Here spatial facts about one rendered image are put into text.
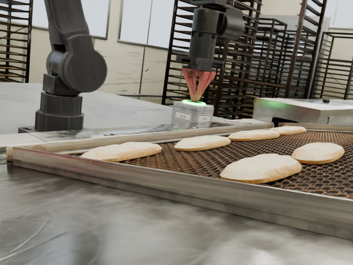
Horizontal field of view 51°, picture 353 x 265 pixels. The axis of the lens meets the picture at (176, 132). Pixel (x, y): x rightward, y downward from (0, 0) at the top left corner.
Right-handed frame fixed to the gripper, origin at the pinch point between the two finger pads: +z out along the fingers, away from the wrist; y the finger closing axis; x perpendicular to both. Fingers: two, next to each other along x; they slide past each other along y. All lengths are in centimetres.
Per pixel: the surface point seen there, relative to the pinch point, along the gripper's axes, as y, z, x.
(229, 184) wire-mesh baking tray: 55, -3, 44
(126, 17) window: -351, -63, -426
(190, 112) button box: 3.6, 3.0, 2.1
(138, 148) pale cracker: 46, 0, 29
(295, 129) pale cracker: 13.2, 0.0, 30.1
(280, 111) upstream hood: -21.2, 1.6, 11.8
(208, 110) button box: -1.0, 2.2, 3.5
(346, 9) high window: -677, -137, -187
